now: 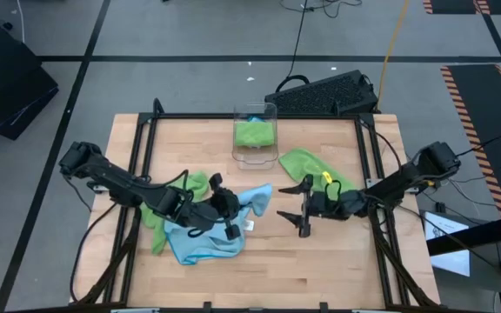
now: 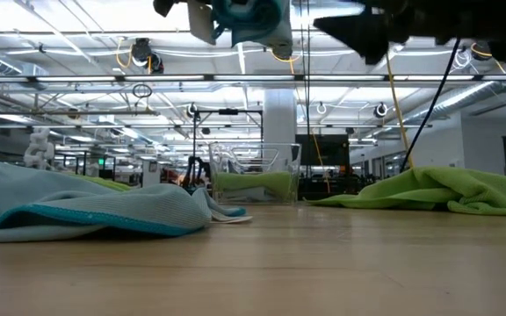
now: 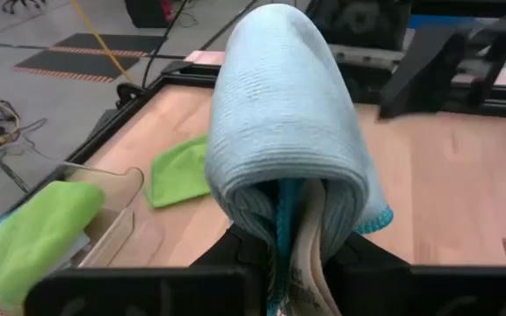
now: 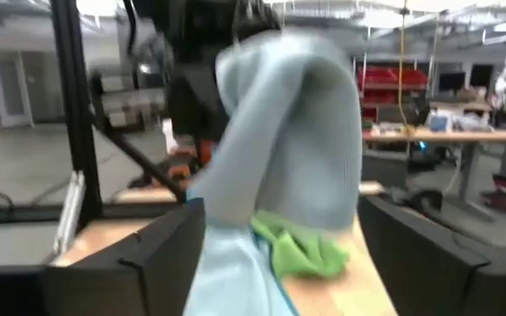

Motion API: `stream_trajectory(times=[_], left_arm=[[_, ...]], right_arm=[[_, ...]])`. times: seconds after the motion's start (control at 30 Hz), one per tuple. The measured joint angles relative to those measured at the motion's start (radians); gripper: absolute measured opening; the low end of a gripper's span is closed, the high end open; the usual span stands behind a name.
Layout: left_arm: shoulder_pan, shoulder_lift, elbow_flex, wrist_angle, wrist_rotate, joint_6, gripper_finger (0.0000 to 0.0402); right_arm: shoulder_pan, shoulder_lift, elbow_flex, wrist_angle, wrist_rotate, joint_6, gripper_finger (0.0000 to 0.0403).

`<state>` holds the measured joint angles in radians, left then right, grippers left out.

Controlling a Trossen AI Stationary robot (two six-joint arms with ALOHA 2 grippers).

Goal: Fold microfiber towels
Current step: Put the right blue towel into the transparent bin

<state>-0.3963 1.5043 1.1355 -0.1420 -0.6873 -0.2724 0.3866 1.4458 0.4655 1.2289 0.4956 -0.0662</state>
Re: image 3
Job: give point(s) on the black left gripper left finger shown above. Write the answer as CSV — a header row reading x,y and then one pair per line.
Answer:
x,y
147,292

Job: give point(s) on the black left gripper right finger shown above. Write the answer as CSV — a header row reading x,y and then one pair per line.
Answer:
x,y
433,292

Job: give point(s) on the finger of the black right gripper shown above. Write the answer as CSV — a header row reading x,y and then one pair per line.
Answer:
x,y
486,79
433,70

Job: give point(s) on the green microfiber towel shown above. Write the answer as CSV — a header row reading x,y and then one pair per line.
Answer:
x,y
178,171
29,237

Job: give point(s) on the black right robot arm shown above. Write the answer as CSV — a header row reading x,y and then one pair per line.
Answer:
x,y
358,22

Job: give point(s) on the clear plastic bin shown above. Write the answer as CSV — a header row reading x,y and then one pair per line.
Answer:
x,y
125,228

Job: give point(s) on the black hazard-striped floor mat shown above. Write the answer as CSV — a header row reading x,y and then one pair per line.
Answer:
x,y
77,63
117,41

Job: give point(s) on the black equipment box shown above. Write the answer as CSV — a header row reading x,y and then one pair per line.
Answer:
x,y
147,13

